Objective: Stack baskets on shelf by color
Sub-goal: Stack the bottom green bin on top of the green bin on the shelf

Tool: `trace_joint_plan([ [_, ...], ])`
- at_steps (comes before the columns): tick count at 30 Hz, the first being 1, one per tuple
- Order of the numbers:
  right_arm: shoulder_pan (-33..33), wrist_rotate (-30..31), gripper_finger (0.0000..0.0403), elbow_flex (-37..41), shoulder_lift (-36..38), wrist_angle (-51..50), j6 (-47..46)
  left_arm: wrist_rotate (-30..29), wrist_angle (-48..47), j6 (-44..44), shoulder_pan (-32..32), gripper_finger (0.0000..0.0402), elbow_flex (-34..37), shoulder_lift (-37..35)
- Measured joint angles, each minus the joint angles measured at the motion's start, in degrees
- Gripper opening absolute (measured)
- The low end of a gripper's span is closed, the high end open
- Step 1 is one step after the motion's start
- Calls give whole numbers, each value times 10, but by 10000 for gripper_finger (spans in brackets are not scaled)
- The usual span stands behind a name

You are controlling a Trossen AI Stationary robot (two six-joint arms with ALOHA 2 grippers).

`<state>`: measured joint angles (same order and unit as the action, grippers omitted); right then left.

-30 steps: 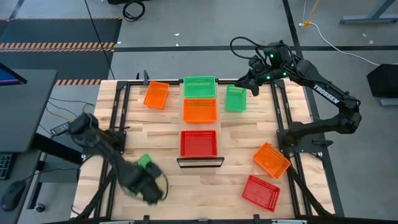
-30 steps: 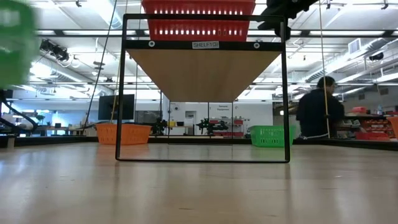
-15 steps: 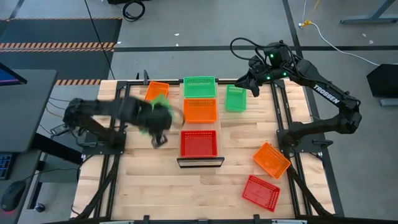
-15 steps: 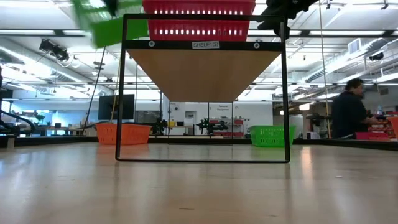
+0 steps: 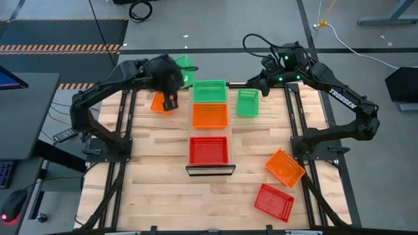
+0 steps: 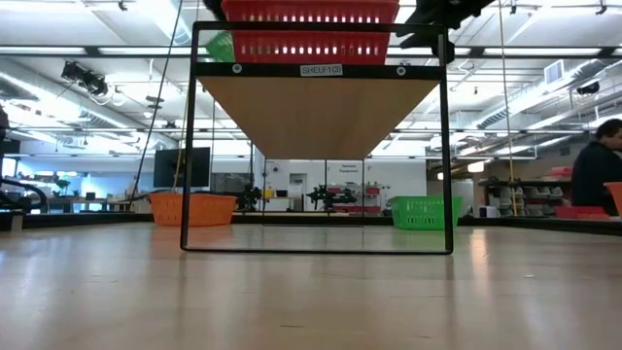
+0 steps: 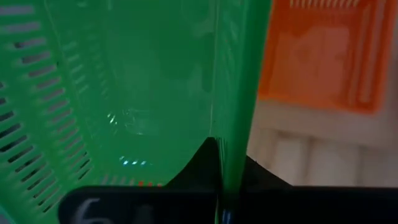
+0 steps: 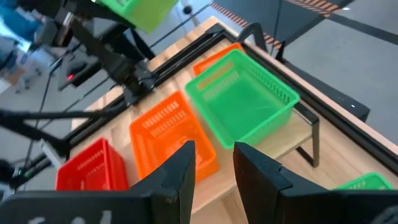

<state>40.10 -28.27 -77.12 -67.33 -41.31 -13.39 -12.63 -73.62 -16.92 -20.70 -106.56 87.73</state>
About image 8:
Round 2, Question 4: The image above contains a black mat with hazard stripes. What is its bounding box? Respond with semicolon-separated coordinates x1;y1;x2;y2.
210;0;355;50

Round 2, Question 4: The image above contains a red plastic basket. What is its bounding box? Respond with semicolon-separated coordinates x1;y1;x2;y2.
55;138;130;191

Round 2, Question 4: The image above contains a black power strip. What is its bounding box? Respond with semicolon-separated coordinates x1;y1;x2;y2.
58;57;103;91

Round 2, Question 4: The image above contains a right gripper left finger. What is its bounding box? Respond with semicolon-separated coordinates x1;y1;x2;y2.
129;139;197;224

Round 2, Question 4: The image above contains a wooden shelf with black legs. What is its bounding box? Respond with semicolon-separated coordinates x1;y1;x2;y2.
124;101;321;218

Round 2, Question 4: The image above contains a person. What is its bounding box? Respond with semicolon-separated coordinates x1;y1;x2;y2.
0;0;44;44

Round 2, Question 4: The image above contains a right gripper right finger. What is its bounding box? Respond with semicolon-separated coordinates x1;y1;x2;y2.
233;141;332;224

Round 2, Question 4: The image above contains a long thin black cable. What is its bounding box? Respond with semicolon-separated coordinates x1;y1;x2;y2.
269;0;284;55

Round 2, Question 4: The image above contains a black table base beam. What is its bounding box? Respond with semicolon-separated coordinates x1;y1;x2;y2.
281;58;371;123

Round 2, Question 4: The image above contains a black frame clamp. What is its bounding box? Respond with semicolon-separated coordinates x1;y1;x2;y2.
235;21;269;53
275;40;287;63

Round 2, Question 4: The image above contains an orange plastic basket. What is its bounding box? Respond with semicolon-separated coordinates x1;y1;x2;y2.
129;90;220;184
192;42;246;77

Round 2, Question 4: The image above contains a green plastic basket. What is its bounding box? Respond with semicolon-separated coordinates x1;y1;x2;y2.
184;49;301;150
95;0;180;34
334;172;395;191

